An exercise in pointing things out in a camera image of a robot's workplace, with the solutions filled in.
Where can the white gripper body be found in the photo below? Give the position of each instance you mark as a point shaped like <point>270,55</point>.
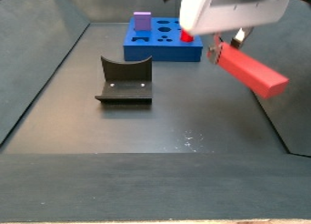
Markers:
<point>213,16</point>

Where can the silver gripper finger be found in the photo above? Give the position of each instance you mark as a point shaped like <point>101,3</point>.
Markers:
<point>215,48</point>
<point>239,38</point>

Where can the red rectangular block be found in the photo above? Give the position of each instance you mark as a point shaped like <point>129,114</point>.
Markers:
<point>263,80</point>

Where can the blue shape sorting board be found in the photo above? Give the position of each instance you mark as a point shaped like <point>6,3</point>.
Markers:
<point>161,43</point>

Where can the black curved fixture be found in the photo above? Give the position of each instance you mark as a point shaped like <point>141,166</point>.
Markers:
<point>127,81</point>

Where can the red hexagonal peg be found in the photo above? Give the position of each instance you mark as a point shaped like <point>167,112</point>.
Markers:
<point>186,37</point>

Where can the purple rectangular block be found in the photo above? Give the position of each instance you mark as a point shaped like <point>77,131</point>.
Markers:
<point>142,21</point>

